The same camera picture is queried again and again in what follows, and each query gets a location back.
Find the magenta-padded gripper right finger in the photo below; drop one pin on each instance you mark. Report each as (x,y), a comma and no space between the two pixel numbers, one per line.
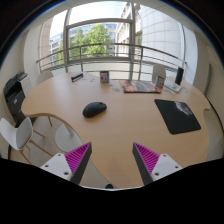
(165,165)

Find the green tree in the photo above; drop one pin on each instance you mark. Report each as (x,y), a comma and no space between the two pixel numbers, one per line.
(95,38)

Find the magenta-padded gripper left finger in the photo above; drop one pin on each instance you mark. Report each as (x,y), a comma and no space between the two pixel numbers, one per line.
(56,165)

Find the black computer mouse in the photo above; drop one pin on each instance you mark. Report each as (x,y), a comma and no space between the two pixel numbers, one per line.
(94,109)

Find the black mouse pad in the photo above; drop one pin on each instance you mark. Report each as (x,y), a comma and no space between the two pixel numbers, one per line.
(176,116)

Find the black printer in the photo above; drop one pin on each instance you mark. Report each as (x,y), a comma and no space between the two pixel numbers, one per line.
(14,95)

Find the white chair with wooden legs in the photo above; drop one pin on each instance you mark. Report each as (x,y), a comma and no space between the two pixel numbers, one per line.
(18,133)

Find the red and black magazine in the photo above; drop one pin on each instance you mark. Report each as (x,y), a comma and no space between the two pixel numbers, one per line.
(140,86)

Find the white printed can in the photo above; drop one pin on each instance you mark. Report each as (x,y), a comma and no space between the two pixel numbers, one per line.
(104,77)

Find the metal railing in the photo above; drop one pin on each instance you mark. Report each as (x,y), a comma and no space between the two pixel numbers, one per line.
(100,45)

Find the black cylinder speaker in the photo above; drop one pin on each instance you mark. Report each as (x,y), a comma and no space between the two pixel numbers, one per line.
(179,76)

